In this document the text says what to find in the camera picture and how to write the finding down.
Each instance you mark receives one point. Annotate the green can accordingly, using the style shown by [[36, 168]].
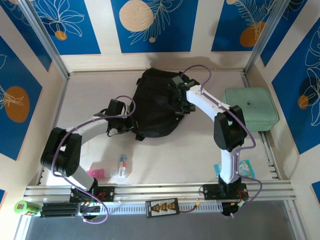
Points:
[[26, 207]]

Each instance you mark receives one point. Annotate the pink eraser pack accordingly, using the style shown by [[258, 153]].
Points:
[[95, 173]]

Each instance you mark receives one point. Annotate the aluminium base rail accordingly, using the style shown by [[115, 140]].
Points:
[[155, 191]]

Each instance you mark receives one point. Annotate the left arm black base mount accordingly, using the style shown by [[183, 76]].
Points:
[[107, 193]]

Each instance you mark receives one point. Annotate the aluminium frame post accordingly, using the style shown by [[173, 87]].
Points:
[[265, 37], [46, 37]]

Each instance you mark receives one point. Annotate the light blue tissue packet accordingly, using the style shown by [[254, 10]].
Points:
[[246, 167]]

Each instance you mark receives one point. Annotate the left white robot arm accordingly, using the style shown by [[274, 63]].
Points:
[[87, 128]]

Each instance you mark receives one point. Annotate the mint green pencil case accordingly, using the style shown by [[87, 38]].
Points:
[[260, 110]]

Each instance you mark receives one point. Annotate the black fabric backpack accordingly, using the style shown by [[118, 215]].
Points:
[[155, 112]]

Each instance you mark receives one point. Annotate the clear packaged pen set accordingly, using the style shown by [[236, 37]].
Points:
[[123, 166]]

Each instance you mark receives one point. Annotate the black charger board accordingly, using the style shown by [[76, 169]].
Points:
[[162, 207]]

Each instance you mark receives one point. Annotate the black ribbed block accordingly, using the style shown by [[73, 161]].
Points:
[[58, 210]]

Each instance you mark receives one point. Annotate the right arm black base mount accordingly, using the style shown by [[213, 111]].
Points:
[[210, 191]]

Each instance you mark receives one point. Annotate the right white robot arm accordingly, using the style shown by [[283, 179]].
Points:
[[205, 100]]

